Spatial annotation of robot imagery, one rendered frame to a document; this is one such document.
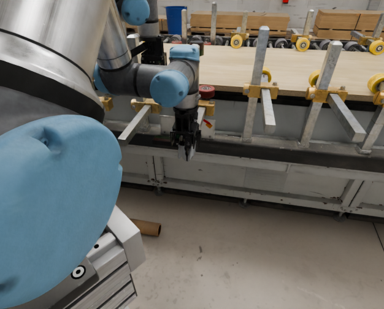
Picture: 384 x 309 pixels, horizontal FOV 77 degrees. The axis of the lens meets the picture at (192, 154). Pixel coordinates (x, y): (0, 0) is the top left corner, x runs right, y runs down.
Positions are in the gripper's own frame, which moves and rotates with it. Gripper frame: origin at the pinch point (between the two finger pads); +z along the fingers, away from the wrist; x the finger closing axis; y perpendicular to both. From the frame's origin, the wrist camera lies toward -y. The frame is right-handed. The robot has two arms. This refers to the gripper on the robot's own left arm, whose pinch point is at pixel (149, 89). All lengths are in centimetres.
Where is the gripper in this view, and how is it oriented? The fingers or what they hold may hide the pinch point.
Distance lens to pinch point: 103.5
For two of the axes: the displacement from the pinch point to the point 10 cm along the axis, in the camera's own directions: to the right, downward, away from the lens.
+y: 9.8, 1.1, -1.5
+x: 1.9, -5.9, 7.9
